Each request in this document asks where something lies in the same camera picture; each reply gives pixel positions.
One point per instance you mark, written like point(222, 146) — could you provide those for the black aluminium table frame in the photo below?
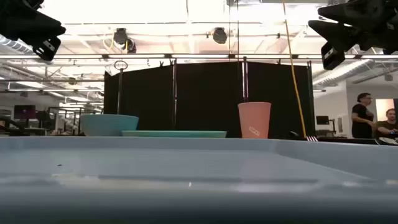
point(342, 140)

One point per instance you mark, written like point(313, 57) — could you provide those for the small black monitor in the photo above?
point(322, 119)

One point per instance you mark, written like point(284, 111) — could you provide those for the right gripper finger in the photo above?
point(348, 11)
point(339, 34)

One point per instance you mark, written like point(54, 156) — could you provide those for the long light bar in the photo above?
point(140, 56)

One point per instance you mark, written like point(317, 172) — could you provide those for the black partition screen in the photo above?
point(205, 99)

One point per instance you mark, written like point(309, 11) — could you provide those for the black hanging camera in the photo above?
point(219, 35)
point(121, 36)

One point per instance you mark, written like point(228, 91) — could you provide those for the dark purple monitor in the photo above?
point(25, 112)

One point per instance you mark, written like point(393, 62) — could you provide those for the person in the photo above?
point(387, 126)
point(362, 118)

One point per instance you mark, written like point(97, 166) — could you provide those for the green plate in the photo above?
point(180, 134)

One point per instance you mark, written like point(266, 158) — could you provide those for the pink cup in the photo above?
point(254, 119)

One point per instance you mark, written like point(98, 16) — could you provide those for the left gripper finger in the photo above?
point(46, 29)
point(31, 3)

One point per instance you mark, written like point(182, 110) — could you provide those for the light blue bowl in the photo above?
point(109, 124)

